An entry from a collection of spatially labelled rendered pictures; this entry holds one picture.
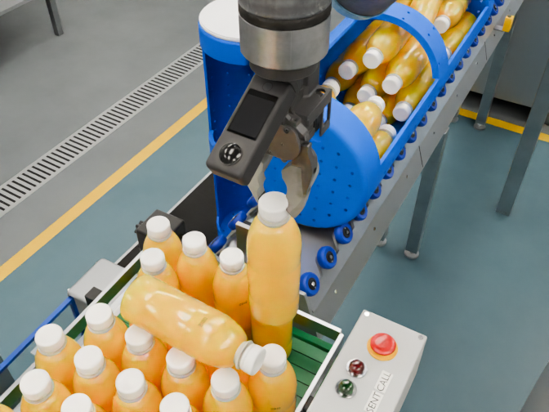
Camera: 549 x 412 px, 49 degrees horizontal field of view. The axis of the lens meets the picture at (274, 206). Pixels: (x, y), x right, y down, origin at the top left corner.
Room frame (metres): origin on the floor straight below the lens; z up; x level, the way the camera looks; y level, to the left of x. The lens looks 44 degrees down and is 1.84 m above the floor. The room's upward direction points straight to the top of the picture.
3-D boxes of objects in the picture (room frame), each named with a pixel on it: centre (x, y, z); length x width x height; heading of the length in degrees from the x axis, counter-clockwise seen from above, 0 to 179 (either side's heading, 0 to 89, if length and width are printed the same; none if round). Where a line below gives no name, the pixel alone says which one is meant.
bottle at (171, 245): (0.72, 0.20, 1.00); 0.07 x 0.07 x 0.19
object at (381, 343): (0.49, -0.15, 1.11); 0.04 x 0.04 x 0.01
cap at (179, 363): (0.46, 0.13, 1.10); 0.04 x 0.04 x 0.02
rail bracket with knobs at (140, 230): (0.82, 0.22, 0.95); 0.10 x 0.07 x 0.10; 61
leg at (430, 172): (1.64, -0.55, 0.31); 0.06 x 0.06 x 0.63; 61
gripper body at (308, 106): (0.56, -0.01, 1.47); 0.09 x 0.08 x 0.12; 151
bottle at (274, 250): (0.54, 0.00, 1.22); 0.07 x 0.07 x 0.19
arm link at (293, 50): (0.56, -0.01, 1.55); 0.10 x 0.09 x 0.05; 61
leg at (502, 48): (2.50, -1.04, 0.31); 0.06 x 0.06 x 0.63; 61
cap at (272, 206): (0.54, 0.00, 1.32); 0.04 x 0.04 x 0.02
